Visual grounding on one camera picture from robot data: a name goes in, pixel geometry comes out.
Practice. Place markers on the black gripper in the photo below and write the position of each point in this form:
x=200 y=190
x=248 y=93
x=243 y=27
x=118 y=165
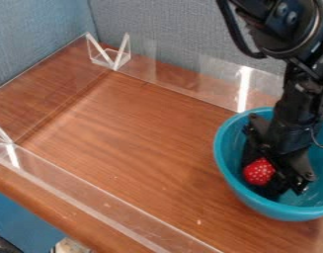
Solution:
x=283 y=143

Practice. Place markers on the red strawberry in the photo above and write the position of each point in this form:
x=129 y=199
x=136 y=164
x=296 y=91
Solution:
x=259 y=172

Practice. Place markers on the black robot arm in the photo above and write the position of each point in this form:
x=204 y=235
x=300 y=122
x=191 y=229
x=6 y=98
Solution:
x=283 y=29

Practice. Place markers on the blue plastic bowl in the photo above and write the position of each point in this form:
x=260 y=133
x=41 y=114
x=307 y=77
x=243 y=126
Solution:
x=289 y=207

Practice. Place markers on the clear acrylic back barrier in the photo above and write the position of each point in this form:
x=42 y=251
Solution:
x=223 y=83

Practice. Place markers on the clear acrylic barrier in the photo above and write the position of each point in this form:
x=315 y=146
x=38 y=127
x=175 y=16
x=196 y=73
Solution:
x=223 y=83
x=32 y=176

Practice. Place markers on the clear acrylic front barrier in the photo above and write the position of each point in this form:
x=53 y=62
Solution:
x=32 y=176

